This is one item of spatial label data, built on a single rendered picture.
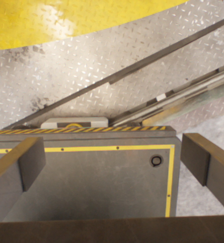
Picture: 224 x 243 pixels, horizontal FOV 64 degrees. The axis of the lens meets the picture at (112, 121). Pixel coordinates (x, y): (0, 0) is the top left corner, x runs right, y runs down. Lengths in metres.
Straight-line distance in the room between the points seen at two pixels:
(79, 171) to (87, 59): 0.47
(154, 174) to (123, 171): 0.10
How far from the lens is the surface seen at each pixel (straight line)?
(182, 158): 0.17
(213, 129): 0.98
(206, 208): 1.19
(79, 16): 0.84
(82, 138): 0.52
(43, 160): 0.17
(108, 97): 0.81
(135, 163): 0.55
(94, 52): 0.81
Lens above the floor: 0.80
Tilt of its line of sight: 75 degrees down
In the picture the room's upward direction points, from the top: 176 degrees clockwise
